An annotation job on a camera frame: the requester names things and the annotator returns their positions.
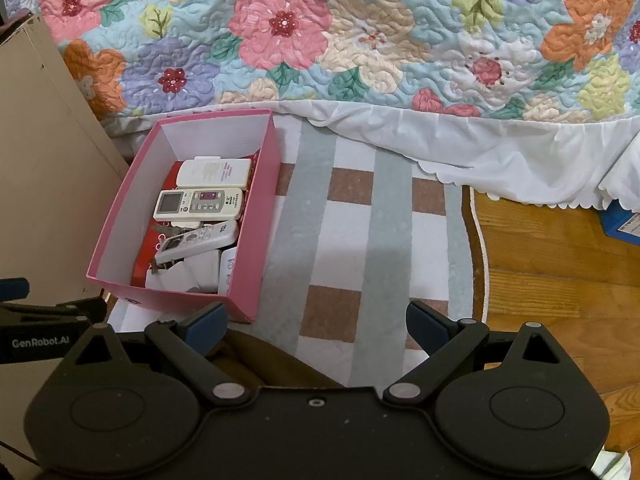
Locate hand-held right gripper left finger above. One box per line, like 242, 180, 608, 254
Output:
62, 301, 250, 405

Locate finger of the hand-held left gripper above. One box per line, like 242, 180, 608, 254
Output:
0, 296, 107, 318
0, 277, 31, 303

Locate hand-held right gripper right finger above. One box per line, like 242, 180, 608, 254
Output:
382, 300, 563, 402

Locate large white charger plug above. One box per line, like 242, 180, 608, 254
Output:
182, 250, 222, 292

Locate small white remote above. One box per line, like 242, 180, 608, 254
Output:
217, 246, 240, 295

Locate silver remote with display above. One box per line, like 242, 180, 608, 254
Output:
153, 220, 240, 265

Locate pink cardboard box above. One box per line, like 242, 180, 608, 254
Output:
86, 108, 282, 323

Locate cream remote with display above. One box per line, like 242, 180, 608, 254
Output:
152, 187, 246, 223

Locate large white remote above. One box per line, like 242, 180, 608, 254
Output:
175, 156, 254, 189

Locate brown pants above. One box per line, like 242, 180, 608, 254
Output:
205, 325, 346, 391

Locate red booklet in box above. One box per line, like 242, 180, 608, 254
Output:
131, 157, 261, 288

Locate checkered rug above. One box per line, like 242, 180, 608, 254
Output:
107, 110, 488, 388

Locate white bed skirt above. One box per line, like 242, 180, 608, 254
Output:
107, 97, 640, 211

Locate blue box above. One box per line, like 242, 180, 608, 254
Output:
600, 207, 640, 247

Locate floral quilt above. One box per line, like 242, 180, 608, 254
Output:
0, 0, 640, 126

